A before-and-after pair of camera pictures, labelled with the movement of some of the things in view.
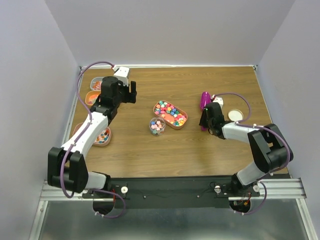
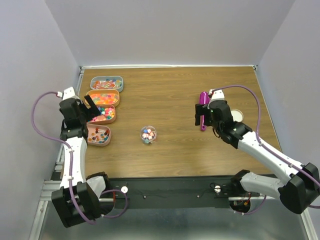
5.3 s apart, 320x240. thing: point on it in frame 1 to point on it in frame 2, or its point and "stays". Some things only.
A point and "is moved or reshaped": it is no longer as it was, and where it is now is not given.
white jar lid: x=235 y=115 stays
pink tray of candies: x=173 y=116 is moved or reshaped
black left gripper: x=130 y=97 to x=94 y=110
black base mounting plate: x=170 y=192 stays
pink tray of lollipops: x=103 y=139 stays
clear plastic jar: x=157 y=125 to x=148 y=134
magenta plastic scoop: x=205 y=99 stays
